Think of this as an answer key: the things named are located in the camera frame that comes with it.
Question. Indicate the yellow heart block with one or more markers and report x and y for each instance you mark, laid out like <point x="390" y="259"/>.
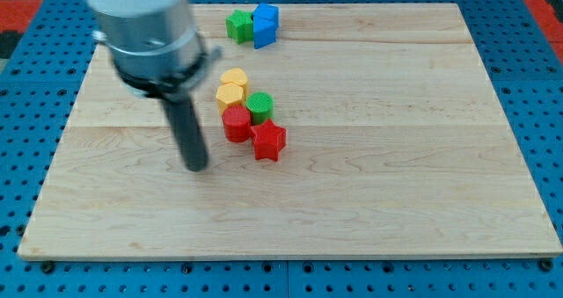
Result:
<point x="236" y="76"/>

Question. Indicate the blue cube block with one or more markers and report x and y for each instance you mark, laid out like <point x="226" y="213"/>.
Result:
<point x="268" y="12"/>

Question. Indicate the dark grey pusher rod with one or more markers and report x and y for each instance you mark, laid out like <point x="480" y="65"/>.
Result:
<point x="187" y="133"/>

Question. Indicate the red star block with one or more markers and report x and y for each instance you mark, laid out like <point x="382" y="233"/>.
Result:
<point x="268" y="140"/>

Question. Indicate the yellow hexagon block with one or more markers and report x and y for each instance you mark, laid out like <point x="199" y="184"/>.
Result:
<point x="228" y="95"/>

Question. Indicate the light wooden board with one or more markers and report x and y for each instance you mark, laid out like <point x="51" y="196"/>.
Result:
<point x="397" y="148"/>

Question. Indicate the blue triangular block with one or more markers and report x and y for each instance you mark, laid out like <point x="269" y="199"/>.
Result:
<point x="264" y="32"/>

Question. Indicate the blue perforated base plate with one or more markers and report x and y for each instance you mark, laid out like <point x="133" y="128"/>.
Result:
<point x="40" y="83"/>

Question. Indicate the green star block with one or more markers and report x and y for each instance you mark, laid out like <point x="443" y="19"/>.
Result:
<point x="239" y="26"/>

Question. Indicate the green cylinder block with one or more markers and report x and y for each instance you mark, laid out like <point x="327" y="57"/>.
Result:
<point x="261" y="107"/>

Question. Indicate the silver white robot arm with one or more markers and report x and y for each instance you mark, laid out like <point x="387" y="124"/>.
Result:
<point x="155" y="45"/>

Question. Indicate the red cylinder block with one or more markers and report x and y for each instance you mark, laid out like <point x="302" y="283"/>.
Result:
<point x="236" y="123"/>

